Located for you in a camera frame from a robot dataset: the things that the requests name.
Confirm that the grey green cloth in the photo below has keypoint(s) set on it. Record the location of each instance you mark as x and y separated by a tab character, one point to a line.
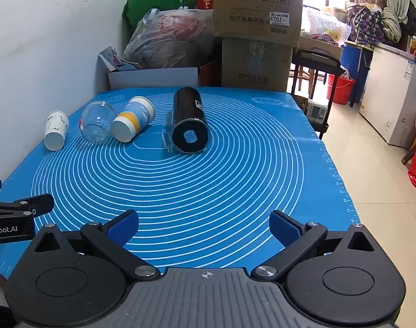
397	3

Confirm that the black thermos cup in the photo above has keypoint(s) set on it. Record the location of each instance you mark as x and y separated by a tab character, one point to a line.
189	123

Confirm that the black metal cart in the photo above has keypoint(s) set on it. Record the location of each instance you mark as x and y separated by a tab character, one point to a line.
317	58

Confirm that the blue silicone baking mat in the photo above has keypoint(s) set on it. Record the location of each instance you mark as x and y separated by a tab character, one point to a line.
208	191

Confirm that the white flat box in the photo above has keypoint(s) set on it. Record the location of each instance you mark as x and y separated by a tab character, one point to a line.
153	78

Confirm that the blue yellow white cup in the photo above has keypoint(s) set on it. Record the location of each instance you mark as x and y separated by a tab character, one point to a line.
134	118

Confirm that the clear plastic bag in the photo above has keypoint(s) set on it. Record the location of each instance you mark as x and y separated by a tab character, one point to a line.
173	39

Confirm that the red bucket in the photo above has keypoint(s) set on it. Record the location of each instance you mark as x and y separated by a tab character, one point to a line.
341	88

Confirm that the open cardboard box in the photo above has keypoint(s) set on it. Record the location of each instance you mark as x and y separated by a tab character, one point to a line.
317	46

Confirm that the white chest freezer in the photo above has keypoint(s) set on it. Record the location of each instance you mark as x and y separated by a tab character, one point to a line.
389	88

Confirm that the orange bottle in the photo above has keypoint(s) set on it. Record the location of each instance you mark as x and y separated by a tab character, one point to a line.
413	45

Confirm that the taped cardboard box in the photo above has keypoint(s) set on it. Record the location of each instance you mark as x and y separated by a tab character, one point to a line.
255	65

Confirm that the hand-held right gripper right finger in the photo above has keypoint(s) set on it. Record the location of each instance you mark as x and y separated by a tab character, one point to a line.
283	227

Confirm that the small printed carton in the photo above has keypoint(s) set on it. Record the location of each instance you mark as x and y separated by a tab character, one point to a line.
111	58

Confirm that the white appliance box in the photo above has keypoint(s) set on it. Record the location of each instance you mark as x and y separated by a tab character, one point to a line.
316	112

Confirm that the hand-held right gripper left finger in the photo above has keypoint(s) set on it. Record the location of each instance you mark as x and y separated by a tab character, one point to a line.
123	227

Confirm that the orange cardboard box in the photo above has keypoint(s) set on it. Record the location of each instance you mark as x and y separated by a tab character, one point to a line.
210	73

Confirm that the colourful plastic bag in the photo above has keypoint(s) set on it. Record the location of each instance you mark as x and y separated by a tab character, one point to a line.
325	25

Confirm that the purple floral bag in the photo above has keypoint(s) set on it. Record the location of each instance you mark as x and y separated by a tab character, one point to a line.
365	24

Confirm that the white paper cup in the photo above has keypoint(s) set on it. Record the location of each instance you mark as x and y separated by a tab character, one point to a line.
56	128

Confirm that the blue barrel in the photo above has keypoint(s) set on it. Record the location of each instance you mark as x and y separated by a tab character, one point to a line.
352	61

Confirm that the red box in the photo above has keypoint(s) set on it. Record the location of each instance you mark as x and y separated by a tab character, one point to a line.
206	3

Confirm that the large cardboard box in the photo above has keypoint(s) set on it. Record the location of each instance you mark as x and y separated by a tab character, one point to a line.
259	3

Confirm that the clear glass cup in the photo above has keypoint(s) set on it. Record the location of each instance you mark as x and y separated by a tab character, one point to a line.
97	121

